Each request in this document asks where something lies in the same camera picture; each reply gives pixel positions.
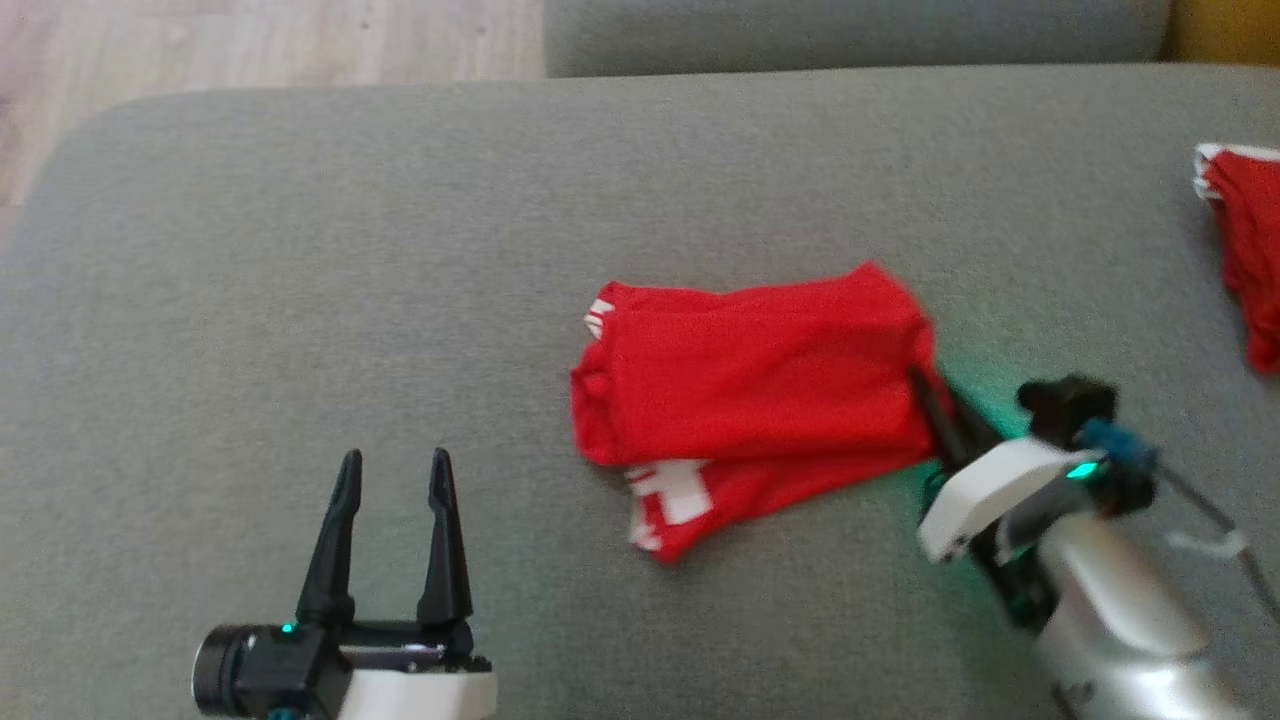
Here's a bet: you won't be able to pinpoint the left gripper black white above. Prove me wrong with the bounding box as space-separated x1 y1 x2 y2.
193 448 498 720

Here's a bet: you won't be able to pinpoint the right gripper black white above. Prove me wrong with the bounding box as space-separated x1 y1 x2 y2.
906 366 1161 631

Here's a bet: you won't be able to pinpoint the red and white jersey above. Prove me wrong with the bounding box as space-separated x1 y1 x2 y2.
570 262 946 564

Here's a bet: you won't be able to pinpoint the red shorts with white stripe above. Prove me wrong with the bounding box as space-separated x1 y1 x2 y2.
1193 143 1280 376

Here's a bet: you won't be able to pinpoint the blue right gripper plug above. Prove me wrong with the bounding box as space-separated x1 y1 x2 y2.
1078 418 1161 476

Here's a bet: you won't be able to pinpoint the large grey sofa seat cushion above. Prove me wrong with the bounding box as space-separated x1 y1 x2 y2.
0 62 1280 720

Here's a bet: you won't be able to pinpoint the small grey sofa cushion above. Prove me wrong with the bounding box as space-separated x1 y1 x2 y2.
543 0 1173 79

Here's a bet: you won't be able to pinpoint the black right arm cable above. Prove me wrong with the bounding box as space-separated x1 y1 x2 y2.
1155 465 1280 621

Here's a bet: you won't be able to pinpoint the white right cable clip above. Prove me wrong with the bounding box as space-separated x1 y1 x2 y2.
1165 528 1251 561

